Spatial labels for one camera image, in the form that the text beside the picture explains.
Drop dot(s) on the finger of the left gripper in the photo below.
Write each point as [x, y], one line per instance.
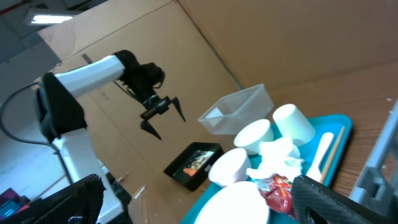
[146, 126]
[176, 103]

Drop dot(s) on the white plastic cup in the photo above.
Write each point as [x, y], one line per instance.
[292, 123]

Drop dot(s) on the pink bowl with food scraps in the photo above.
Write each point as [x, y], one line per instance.
[230, 168]

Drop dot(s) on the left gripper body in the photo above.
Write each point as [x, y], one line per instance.
[154, 105]

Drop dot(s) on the wooden chopstick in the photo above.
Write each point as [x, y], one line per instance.
[331, 156]

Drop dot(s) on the white bowl with food scraps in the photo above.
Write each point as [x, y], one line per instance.
[250, 137]

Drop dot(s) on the clear plastic bin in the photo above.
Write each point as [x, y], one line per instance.
[233, 112]

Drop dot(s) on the ceiling light panel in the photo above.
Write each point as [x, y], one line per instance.
[48, 17]

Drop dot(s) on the black plastic bin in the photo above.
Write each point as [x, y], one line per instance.
[184, 160]

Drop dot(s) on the pink round plate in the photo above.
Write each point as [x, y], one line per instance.
[238, 203]

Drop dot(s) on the orange carrot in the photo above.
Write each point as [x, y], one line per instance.
[189, 171]

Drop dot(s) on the grey dishwasher rack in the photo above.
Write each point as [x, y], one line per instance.
[376, 187]

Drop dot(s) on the white plastic fork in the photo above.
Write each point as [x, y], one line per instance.
[314, 170]

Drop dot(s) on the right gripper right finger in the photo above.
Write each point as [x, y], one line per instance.
[315, 203]

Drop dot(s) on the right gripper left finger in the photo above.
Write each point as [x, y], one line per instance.
[80, 202]

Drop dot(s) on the spilled rice and scraps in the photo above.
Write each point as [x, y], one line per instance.
[201, 159]

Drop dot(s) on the crumpled white napkin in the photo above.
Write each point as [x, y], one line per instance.
[281, 157]

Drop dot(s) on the red snack wrapper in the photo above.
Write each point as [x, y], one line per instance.
[276, 191]

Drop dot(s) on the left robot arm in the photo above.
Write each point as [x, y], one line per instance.
[62, 119]

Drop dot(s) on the teal serving tray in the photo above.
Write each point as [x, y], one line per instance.
[330, 123]

